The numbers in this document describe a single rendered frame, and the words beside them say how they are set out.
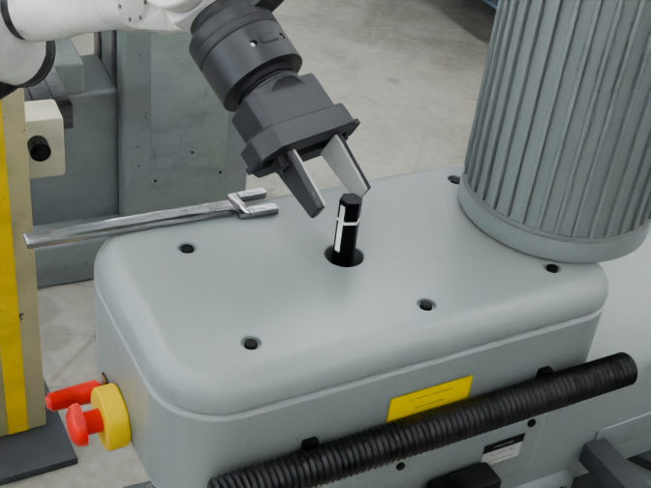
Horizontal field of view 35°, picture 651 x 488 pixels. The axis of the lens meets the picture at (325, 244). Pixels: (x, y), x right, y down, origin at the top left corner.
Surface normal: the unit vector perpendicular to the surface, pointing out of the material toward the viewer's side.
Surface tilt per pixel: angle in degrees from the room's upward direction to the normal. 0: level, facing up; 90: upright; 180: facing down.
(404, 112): 0
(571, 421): 90
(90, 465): 0
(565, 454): 90
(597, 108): 90
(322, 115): 30
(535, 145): 90
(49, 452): 0
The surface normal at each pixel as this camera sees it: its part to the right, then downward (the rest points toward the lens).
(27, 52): 0.83, 0.42
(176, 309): 0.11, -0.82
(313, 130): 0.43, -0.47
